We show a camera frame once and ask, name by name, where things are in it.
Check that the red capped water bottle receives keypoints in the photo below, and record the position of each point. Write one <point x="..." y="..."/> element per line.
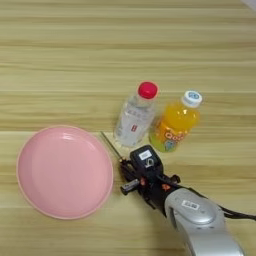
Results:
<point x="133" y="123"/>

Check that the black box with white label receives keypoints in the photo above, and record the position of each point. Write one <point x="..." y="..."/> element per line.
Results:
<point x="146" y="161"/>

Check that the orange juice bottle white cap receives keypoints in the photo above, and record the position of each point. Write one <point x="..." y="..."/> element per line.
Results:
<point x="176" y="120"/>

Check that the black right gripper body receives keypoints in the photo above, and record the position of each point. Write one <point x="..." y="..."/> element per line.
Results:
<point x="153" y="190"/>

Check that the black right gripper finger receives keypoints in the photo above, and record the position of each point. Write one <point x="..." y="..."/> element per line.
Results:
<point x="129" y="171"/>

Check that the pink round plate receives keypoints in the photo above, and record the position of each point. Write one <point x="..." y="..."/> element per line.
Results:
<point x="63" y="173"/>

